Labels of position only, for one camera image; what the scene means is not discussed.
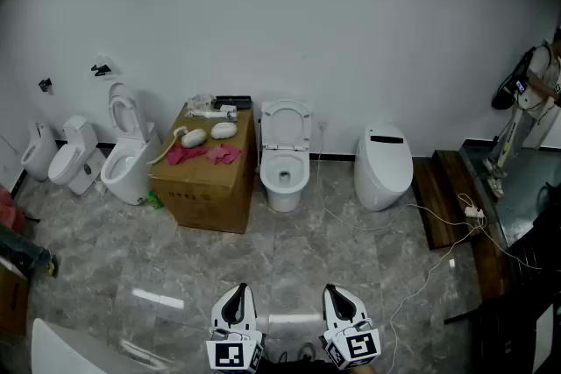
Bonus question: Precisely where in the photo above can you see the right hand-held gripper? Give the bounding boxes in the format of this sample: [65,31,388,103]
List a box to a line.
[318,283,381,370]

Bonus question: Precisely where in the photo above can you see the white egg-shaped smart toilet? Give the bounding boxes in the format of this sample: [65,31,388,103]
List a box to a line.
[353,123,414,212]

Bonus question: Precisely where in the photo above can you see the large brown cardboard box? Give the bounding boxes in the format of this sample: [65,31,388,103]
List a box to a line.
[148,102,258,235]

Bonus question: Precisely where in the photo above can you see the white toilet with tank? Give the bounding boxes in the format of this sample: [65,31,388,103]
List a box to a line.
[259,99,313,214]

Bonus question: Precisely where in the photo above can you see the pink cloth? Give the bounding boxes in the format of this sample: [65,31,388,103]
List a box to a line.
[165,144,209,166]
[205,144,243,166]

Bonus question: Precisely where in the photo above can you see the dark wooden step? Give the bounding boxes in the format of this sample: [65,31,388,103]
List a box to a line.
[411,149,509,299]

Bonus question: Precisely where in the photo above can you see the white toilet with raised lid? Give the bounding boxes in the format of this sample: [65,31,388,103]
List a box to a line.
[100,81,162,206]

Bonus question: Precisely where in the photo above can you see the crumpled white cloth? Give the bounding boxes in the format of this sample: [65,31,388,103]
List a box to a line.
[188,94,217,109]

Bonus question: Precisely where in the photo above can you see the small brown cardboard box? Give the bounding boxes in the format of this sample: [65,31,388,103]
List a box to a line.
[0,265,31,337]

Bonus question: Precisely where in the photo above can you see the red bag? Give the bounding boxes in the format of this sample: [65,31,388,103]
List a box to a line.
[0,183,26,233]

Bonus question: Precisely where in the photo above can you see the white brush with handle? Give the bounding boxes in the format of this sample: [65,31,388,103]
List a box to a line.
[147,125,188,166]

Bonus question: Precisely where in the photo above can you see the white fluffy brush head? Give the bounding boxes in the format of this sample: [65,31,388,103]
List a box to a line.
[181,128,208,148]
[210,122,238,140]

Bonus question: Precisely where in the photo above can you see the plastic-wrapped white tube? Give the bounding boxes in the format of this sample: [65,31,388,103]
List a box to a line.
[186,109,238,121]

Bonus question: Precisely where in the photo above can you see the black equipment rack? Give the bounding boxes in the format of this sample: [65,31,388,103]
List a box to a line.
[444,205,561,374]

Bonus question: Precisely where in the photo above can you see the person's black trousers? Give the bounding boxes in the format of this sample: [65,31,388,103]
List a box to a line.
[258,356,338,374]

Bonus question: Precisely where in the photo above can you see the white toilet with closed lid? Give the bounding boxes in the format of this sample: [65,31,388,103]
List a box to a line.
[47,115,106,196]

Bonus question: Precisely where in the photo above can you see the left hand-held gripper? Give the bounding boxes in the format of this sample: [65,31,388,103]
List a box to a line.
[205,282,264,374]

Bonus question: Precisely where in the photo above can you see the black plastic tray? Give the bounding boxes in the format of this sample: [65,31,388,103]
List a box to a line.
[213,95,253,110]

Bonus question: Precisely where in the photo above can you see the small white urinal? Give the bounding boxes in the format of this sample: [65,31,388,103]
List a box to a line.
[20,122,58,182]

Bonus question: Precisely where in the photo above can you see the long white floor cable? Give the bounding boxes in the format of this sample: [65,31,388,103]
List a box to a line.
[387,193,544,374]

